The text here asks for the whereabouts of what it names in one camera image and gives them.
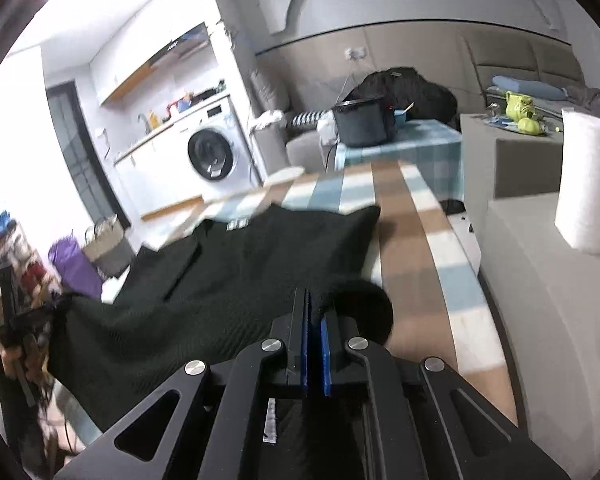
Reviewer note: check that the white kitchen cabinet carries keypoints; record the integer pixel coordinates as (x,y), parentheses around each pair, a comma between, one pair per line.
(150,180)

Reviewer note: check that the grey upholstered seat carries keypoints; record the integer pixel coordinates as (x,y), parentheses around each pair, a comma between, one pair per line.
(555,320)

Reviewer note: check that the white washing machine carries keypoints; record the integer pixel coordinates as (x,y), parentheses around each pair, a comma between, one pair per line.
(215,150)

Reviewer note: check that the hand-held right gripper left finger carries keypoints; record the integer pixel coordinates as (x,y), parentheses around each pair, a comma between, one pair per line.
(305,350)

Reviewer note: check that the blue pillow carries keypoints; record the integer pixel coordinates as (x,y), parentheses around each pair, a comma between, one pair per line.
(527,87)

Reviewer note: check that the range hood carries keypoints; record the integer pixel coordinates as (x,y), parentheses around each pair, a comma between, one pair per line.
(180,47)

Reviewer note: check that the white grey crumpled cloth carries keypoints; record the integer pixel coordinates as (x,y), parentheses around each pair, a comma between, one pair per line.
(327,129)

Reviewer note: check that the grey sofa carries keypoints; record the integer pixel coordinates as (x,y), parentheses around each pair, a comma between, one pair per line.
(275,150)

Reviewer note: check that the brown blue checked tablecloth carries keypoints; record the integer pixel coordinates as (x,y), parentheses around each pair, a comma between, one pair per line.
(410,260)

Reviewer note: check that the purple bag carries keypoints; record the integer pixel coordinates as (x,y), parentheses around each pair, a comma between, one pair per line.
(75,270)

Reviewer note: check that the black white patterned pillow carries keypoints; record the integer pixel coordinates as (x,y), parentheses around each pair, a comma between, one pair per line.
(307,119)

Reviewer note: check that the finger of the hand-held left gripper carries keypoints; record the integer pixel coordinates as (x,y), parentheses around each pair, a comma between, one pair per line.
(27,322)

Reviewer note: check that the grey side cabinet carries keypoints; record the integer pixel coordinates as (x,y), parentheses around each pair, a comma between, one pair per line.
(500,170)

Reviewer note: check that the black bag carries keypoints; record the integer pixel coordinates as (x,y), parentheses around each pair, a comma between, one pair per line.
(415,92)

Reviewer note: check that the black cooking pot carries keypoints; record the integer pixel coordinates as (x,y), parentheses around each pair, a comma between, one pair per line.
(362,122)

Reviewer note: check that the dark blanket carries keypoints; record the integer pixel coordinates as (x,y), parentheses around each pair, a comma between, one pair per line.
(597,102)

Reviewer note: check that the dark door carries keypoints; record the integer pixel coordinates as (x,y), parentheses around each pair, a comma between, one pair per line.
(77,155)

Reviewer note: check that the green teapot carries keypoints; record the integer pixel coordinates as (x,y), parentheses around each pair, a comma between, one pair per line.
(517,105)

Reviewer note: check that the black knitted garment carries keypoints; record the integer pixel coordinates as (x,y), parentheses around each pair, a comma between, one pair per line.
(230,285)

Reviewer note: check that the woven laundry basket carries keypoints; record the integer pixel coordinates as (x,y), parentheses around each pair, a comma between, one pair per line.
(107,250)

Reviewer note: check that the white paper towel roll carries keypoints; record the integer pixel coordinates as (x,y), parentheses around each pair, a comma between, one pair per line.
(587,180)

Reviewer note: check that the shoe rack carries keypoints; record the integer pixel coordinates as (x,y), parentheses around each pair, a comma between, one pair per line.
(10,260)

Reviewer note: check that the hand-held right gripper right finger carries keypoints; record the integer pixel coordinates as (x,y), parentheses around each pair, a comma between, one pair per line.
(326,360)

